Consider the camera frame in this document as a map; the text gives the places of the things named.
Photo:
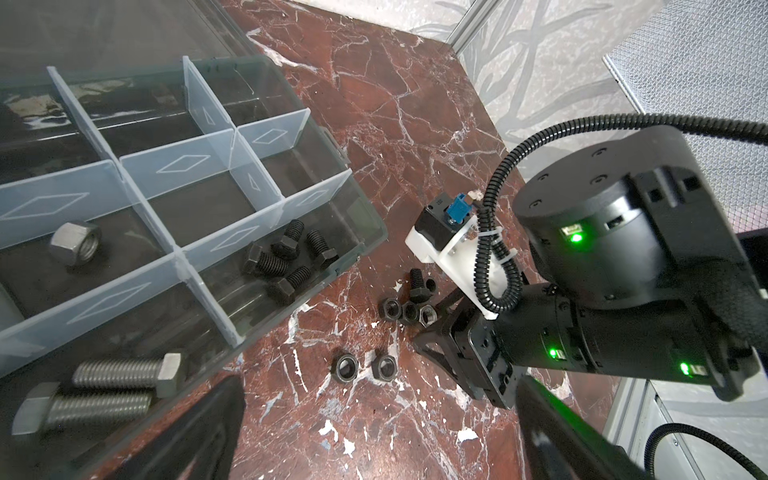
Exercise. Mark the silver hex bolt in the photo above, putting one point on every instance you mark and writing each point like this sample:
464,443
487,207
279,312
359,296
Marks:
45,409
163,375

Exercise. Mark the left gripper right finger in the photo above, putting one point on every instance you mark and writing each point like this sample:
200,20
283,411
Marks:
559,444

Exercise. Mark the silver hex bolt lower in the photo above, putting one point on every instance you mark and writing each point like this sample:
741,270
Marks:
45,409

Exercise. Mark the silver hex bolt upper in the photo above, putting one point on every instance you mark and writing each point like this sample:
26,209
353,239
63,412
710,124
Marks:
163,375

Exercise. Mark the black bolt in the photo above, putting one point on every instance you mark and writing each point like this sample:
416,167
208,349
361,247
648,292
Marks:
419,292

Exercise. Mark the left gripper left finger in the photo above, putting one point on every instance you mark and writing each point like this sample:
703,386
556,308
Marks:
201,443

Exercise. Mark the silver hex nut upper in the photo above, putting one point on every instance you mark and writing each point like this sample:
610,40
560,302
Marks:
427,315

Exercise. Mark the silver hex nut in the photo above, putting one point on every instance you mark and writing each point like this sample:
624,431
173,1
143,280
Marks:
75,243
427,315

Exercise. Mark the grey compartment organizer box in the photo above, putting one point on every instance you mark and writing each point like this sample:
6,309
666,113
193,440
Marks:
155,121

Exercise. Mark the black hex nut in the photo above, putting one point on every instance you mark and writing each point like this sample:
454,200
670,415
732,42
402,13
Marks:
344,368
390,309
384,368
410,313

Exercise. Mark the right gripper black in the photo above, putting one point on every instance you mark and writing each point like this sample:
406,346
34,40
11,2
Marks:
463,343

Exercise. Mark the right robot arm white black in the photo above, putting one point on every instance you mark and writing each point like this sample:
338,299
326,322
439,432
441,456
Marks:
641,277

